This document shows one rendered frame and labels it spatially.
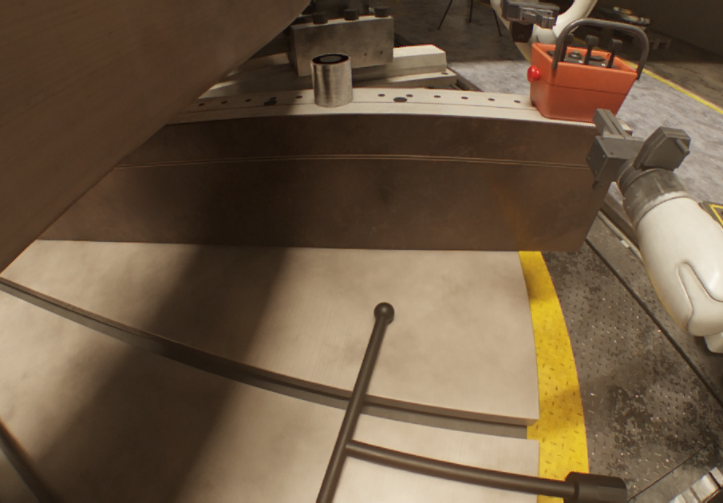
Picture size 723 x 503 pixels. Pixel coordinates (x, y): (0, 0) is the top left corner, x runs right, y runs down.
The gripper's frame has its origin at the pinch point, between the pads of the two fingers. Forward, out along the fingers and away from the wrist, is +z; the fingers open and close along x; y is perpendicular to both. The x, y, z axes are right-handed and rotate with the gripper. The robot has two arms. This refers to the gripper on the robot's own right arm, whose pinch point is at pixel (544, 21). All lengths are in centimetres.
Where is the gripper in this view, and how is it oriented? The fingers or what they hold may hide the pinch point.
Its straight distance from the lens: 93.2
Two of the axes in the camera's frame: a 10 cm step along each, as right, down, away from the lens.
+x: 10.0, 0.2, -0.6
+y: -0.3, -7.2, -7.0
